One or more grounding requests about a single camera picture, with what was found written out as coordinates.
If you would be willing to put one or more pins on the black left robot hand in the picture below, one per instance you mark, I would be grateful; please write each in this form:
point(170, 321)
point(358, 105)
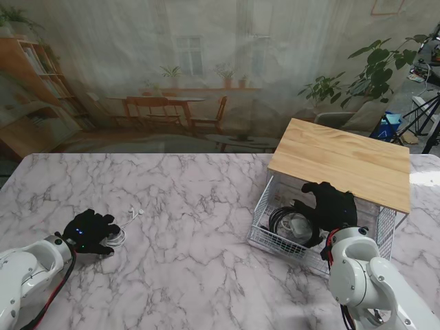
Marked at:
point(89, 233)

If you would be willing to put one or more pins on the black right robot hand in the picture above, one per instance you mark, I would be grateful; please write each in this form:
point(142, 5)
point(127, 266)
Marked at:
point(333, 209)

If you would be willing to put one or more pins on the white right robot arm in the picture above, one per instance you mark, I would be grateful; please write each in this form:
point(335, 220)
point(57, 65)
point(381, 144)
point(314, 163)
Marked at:
point(364, 282)

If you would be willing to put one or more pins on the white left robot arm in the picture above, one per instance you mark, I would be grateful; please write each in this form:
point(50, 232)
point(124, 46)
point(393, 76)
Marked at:
point(31, 275)

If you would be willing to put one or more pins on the blue bag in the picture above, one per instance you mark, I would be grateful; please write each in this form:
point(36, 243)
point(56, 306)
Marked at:
point(385, 129)

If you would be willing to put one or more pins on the black tripod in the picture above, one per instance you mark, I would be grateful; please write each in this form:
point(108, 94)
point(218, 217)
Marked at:
point(421, 117)

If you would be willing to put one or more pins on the white box on floor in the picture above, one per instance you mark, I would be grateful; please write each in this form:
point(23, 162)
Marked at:
point(424, 103)

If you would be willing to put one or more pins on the printed scenery backdrop cloth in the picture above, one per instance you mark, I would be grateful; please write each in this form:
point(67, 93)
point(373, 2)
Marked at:
point(103, 68)

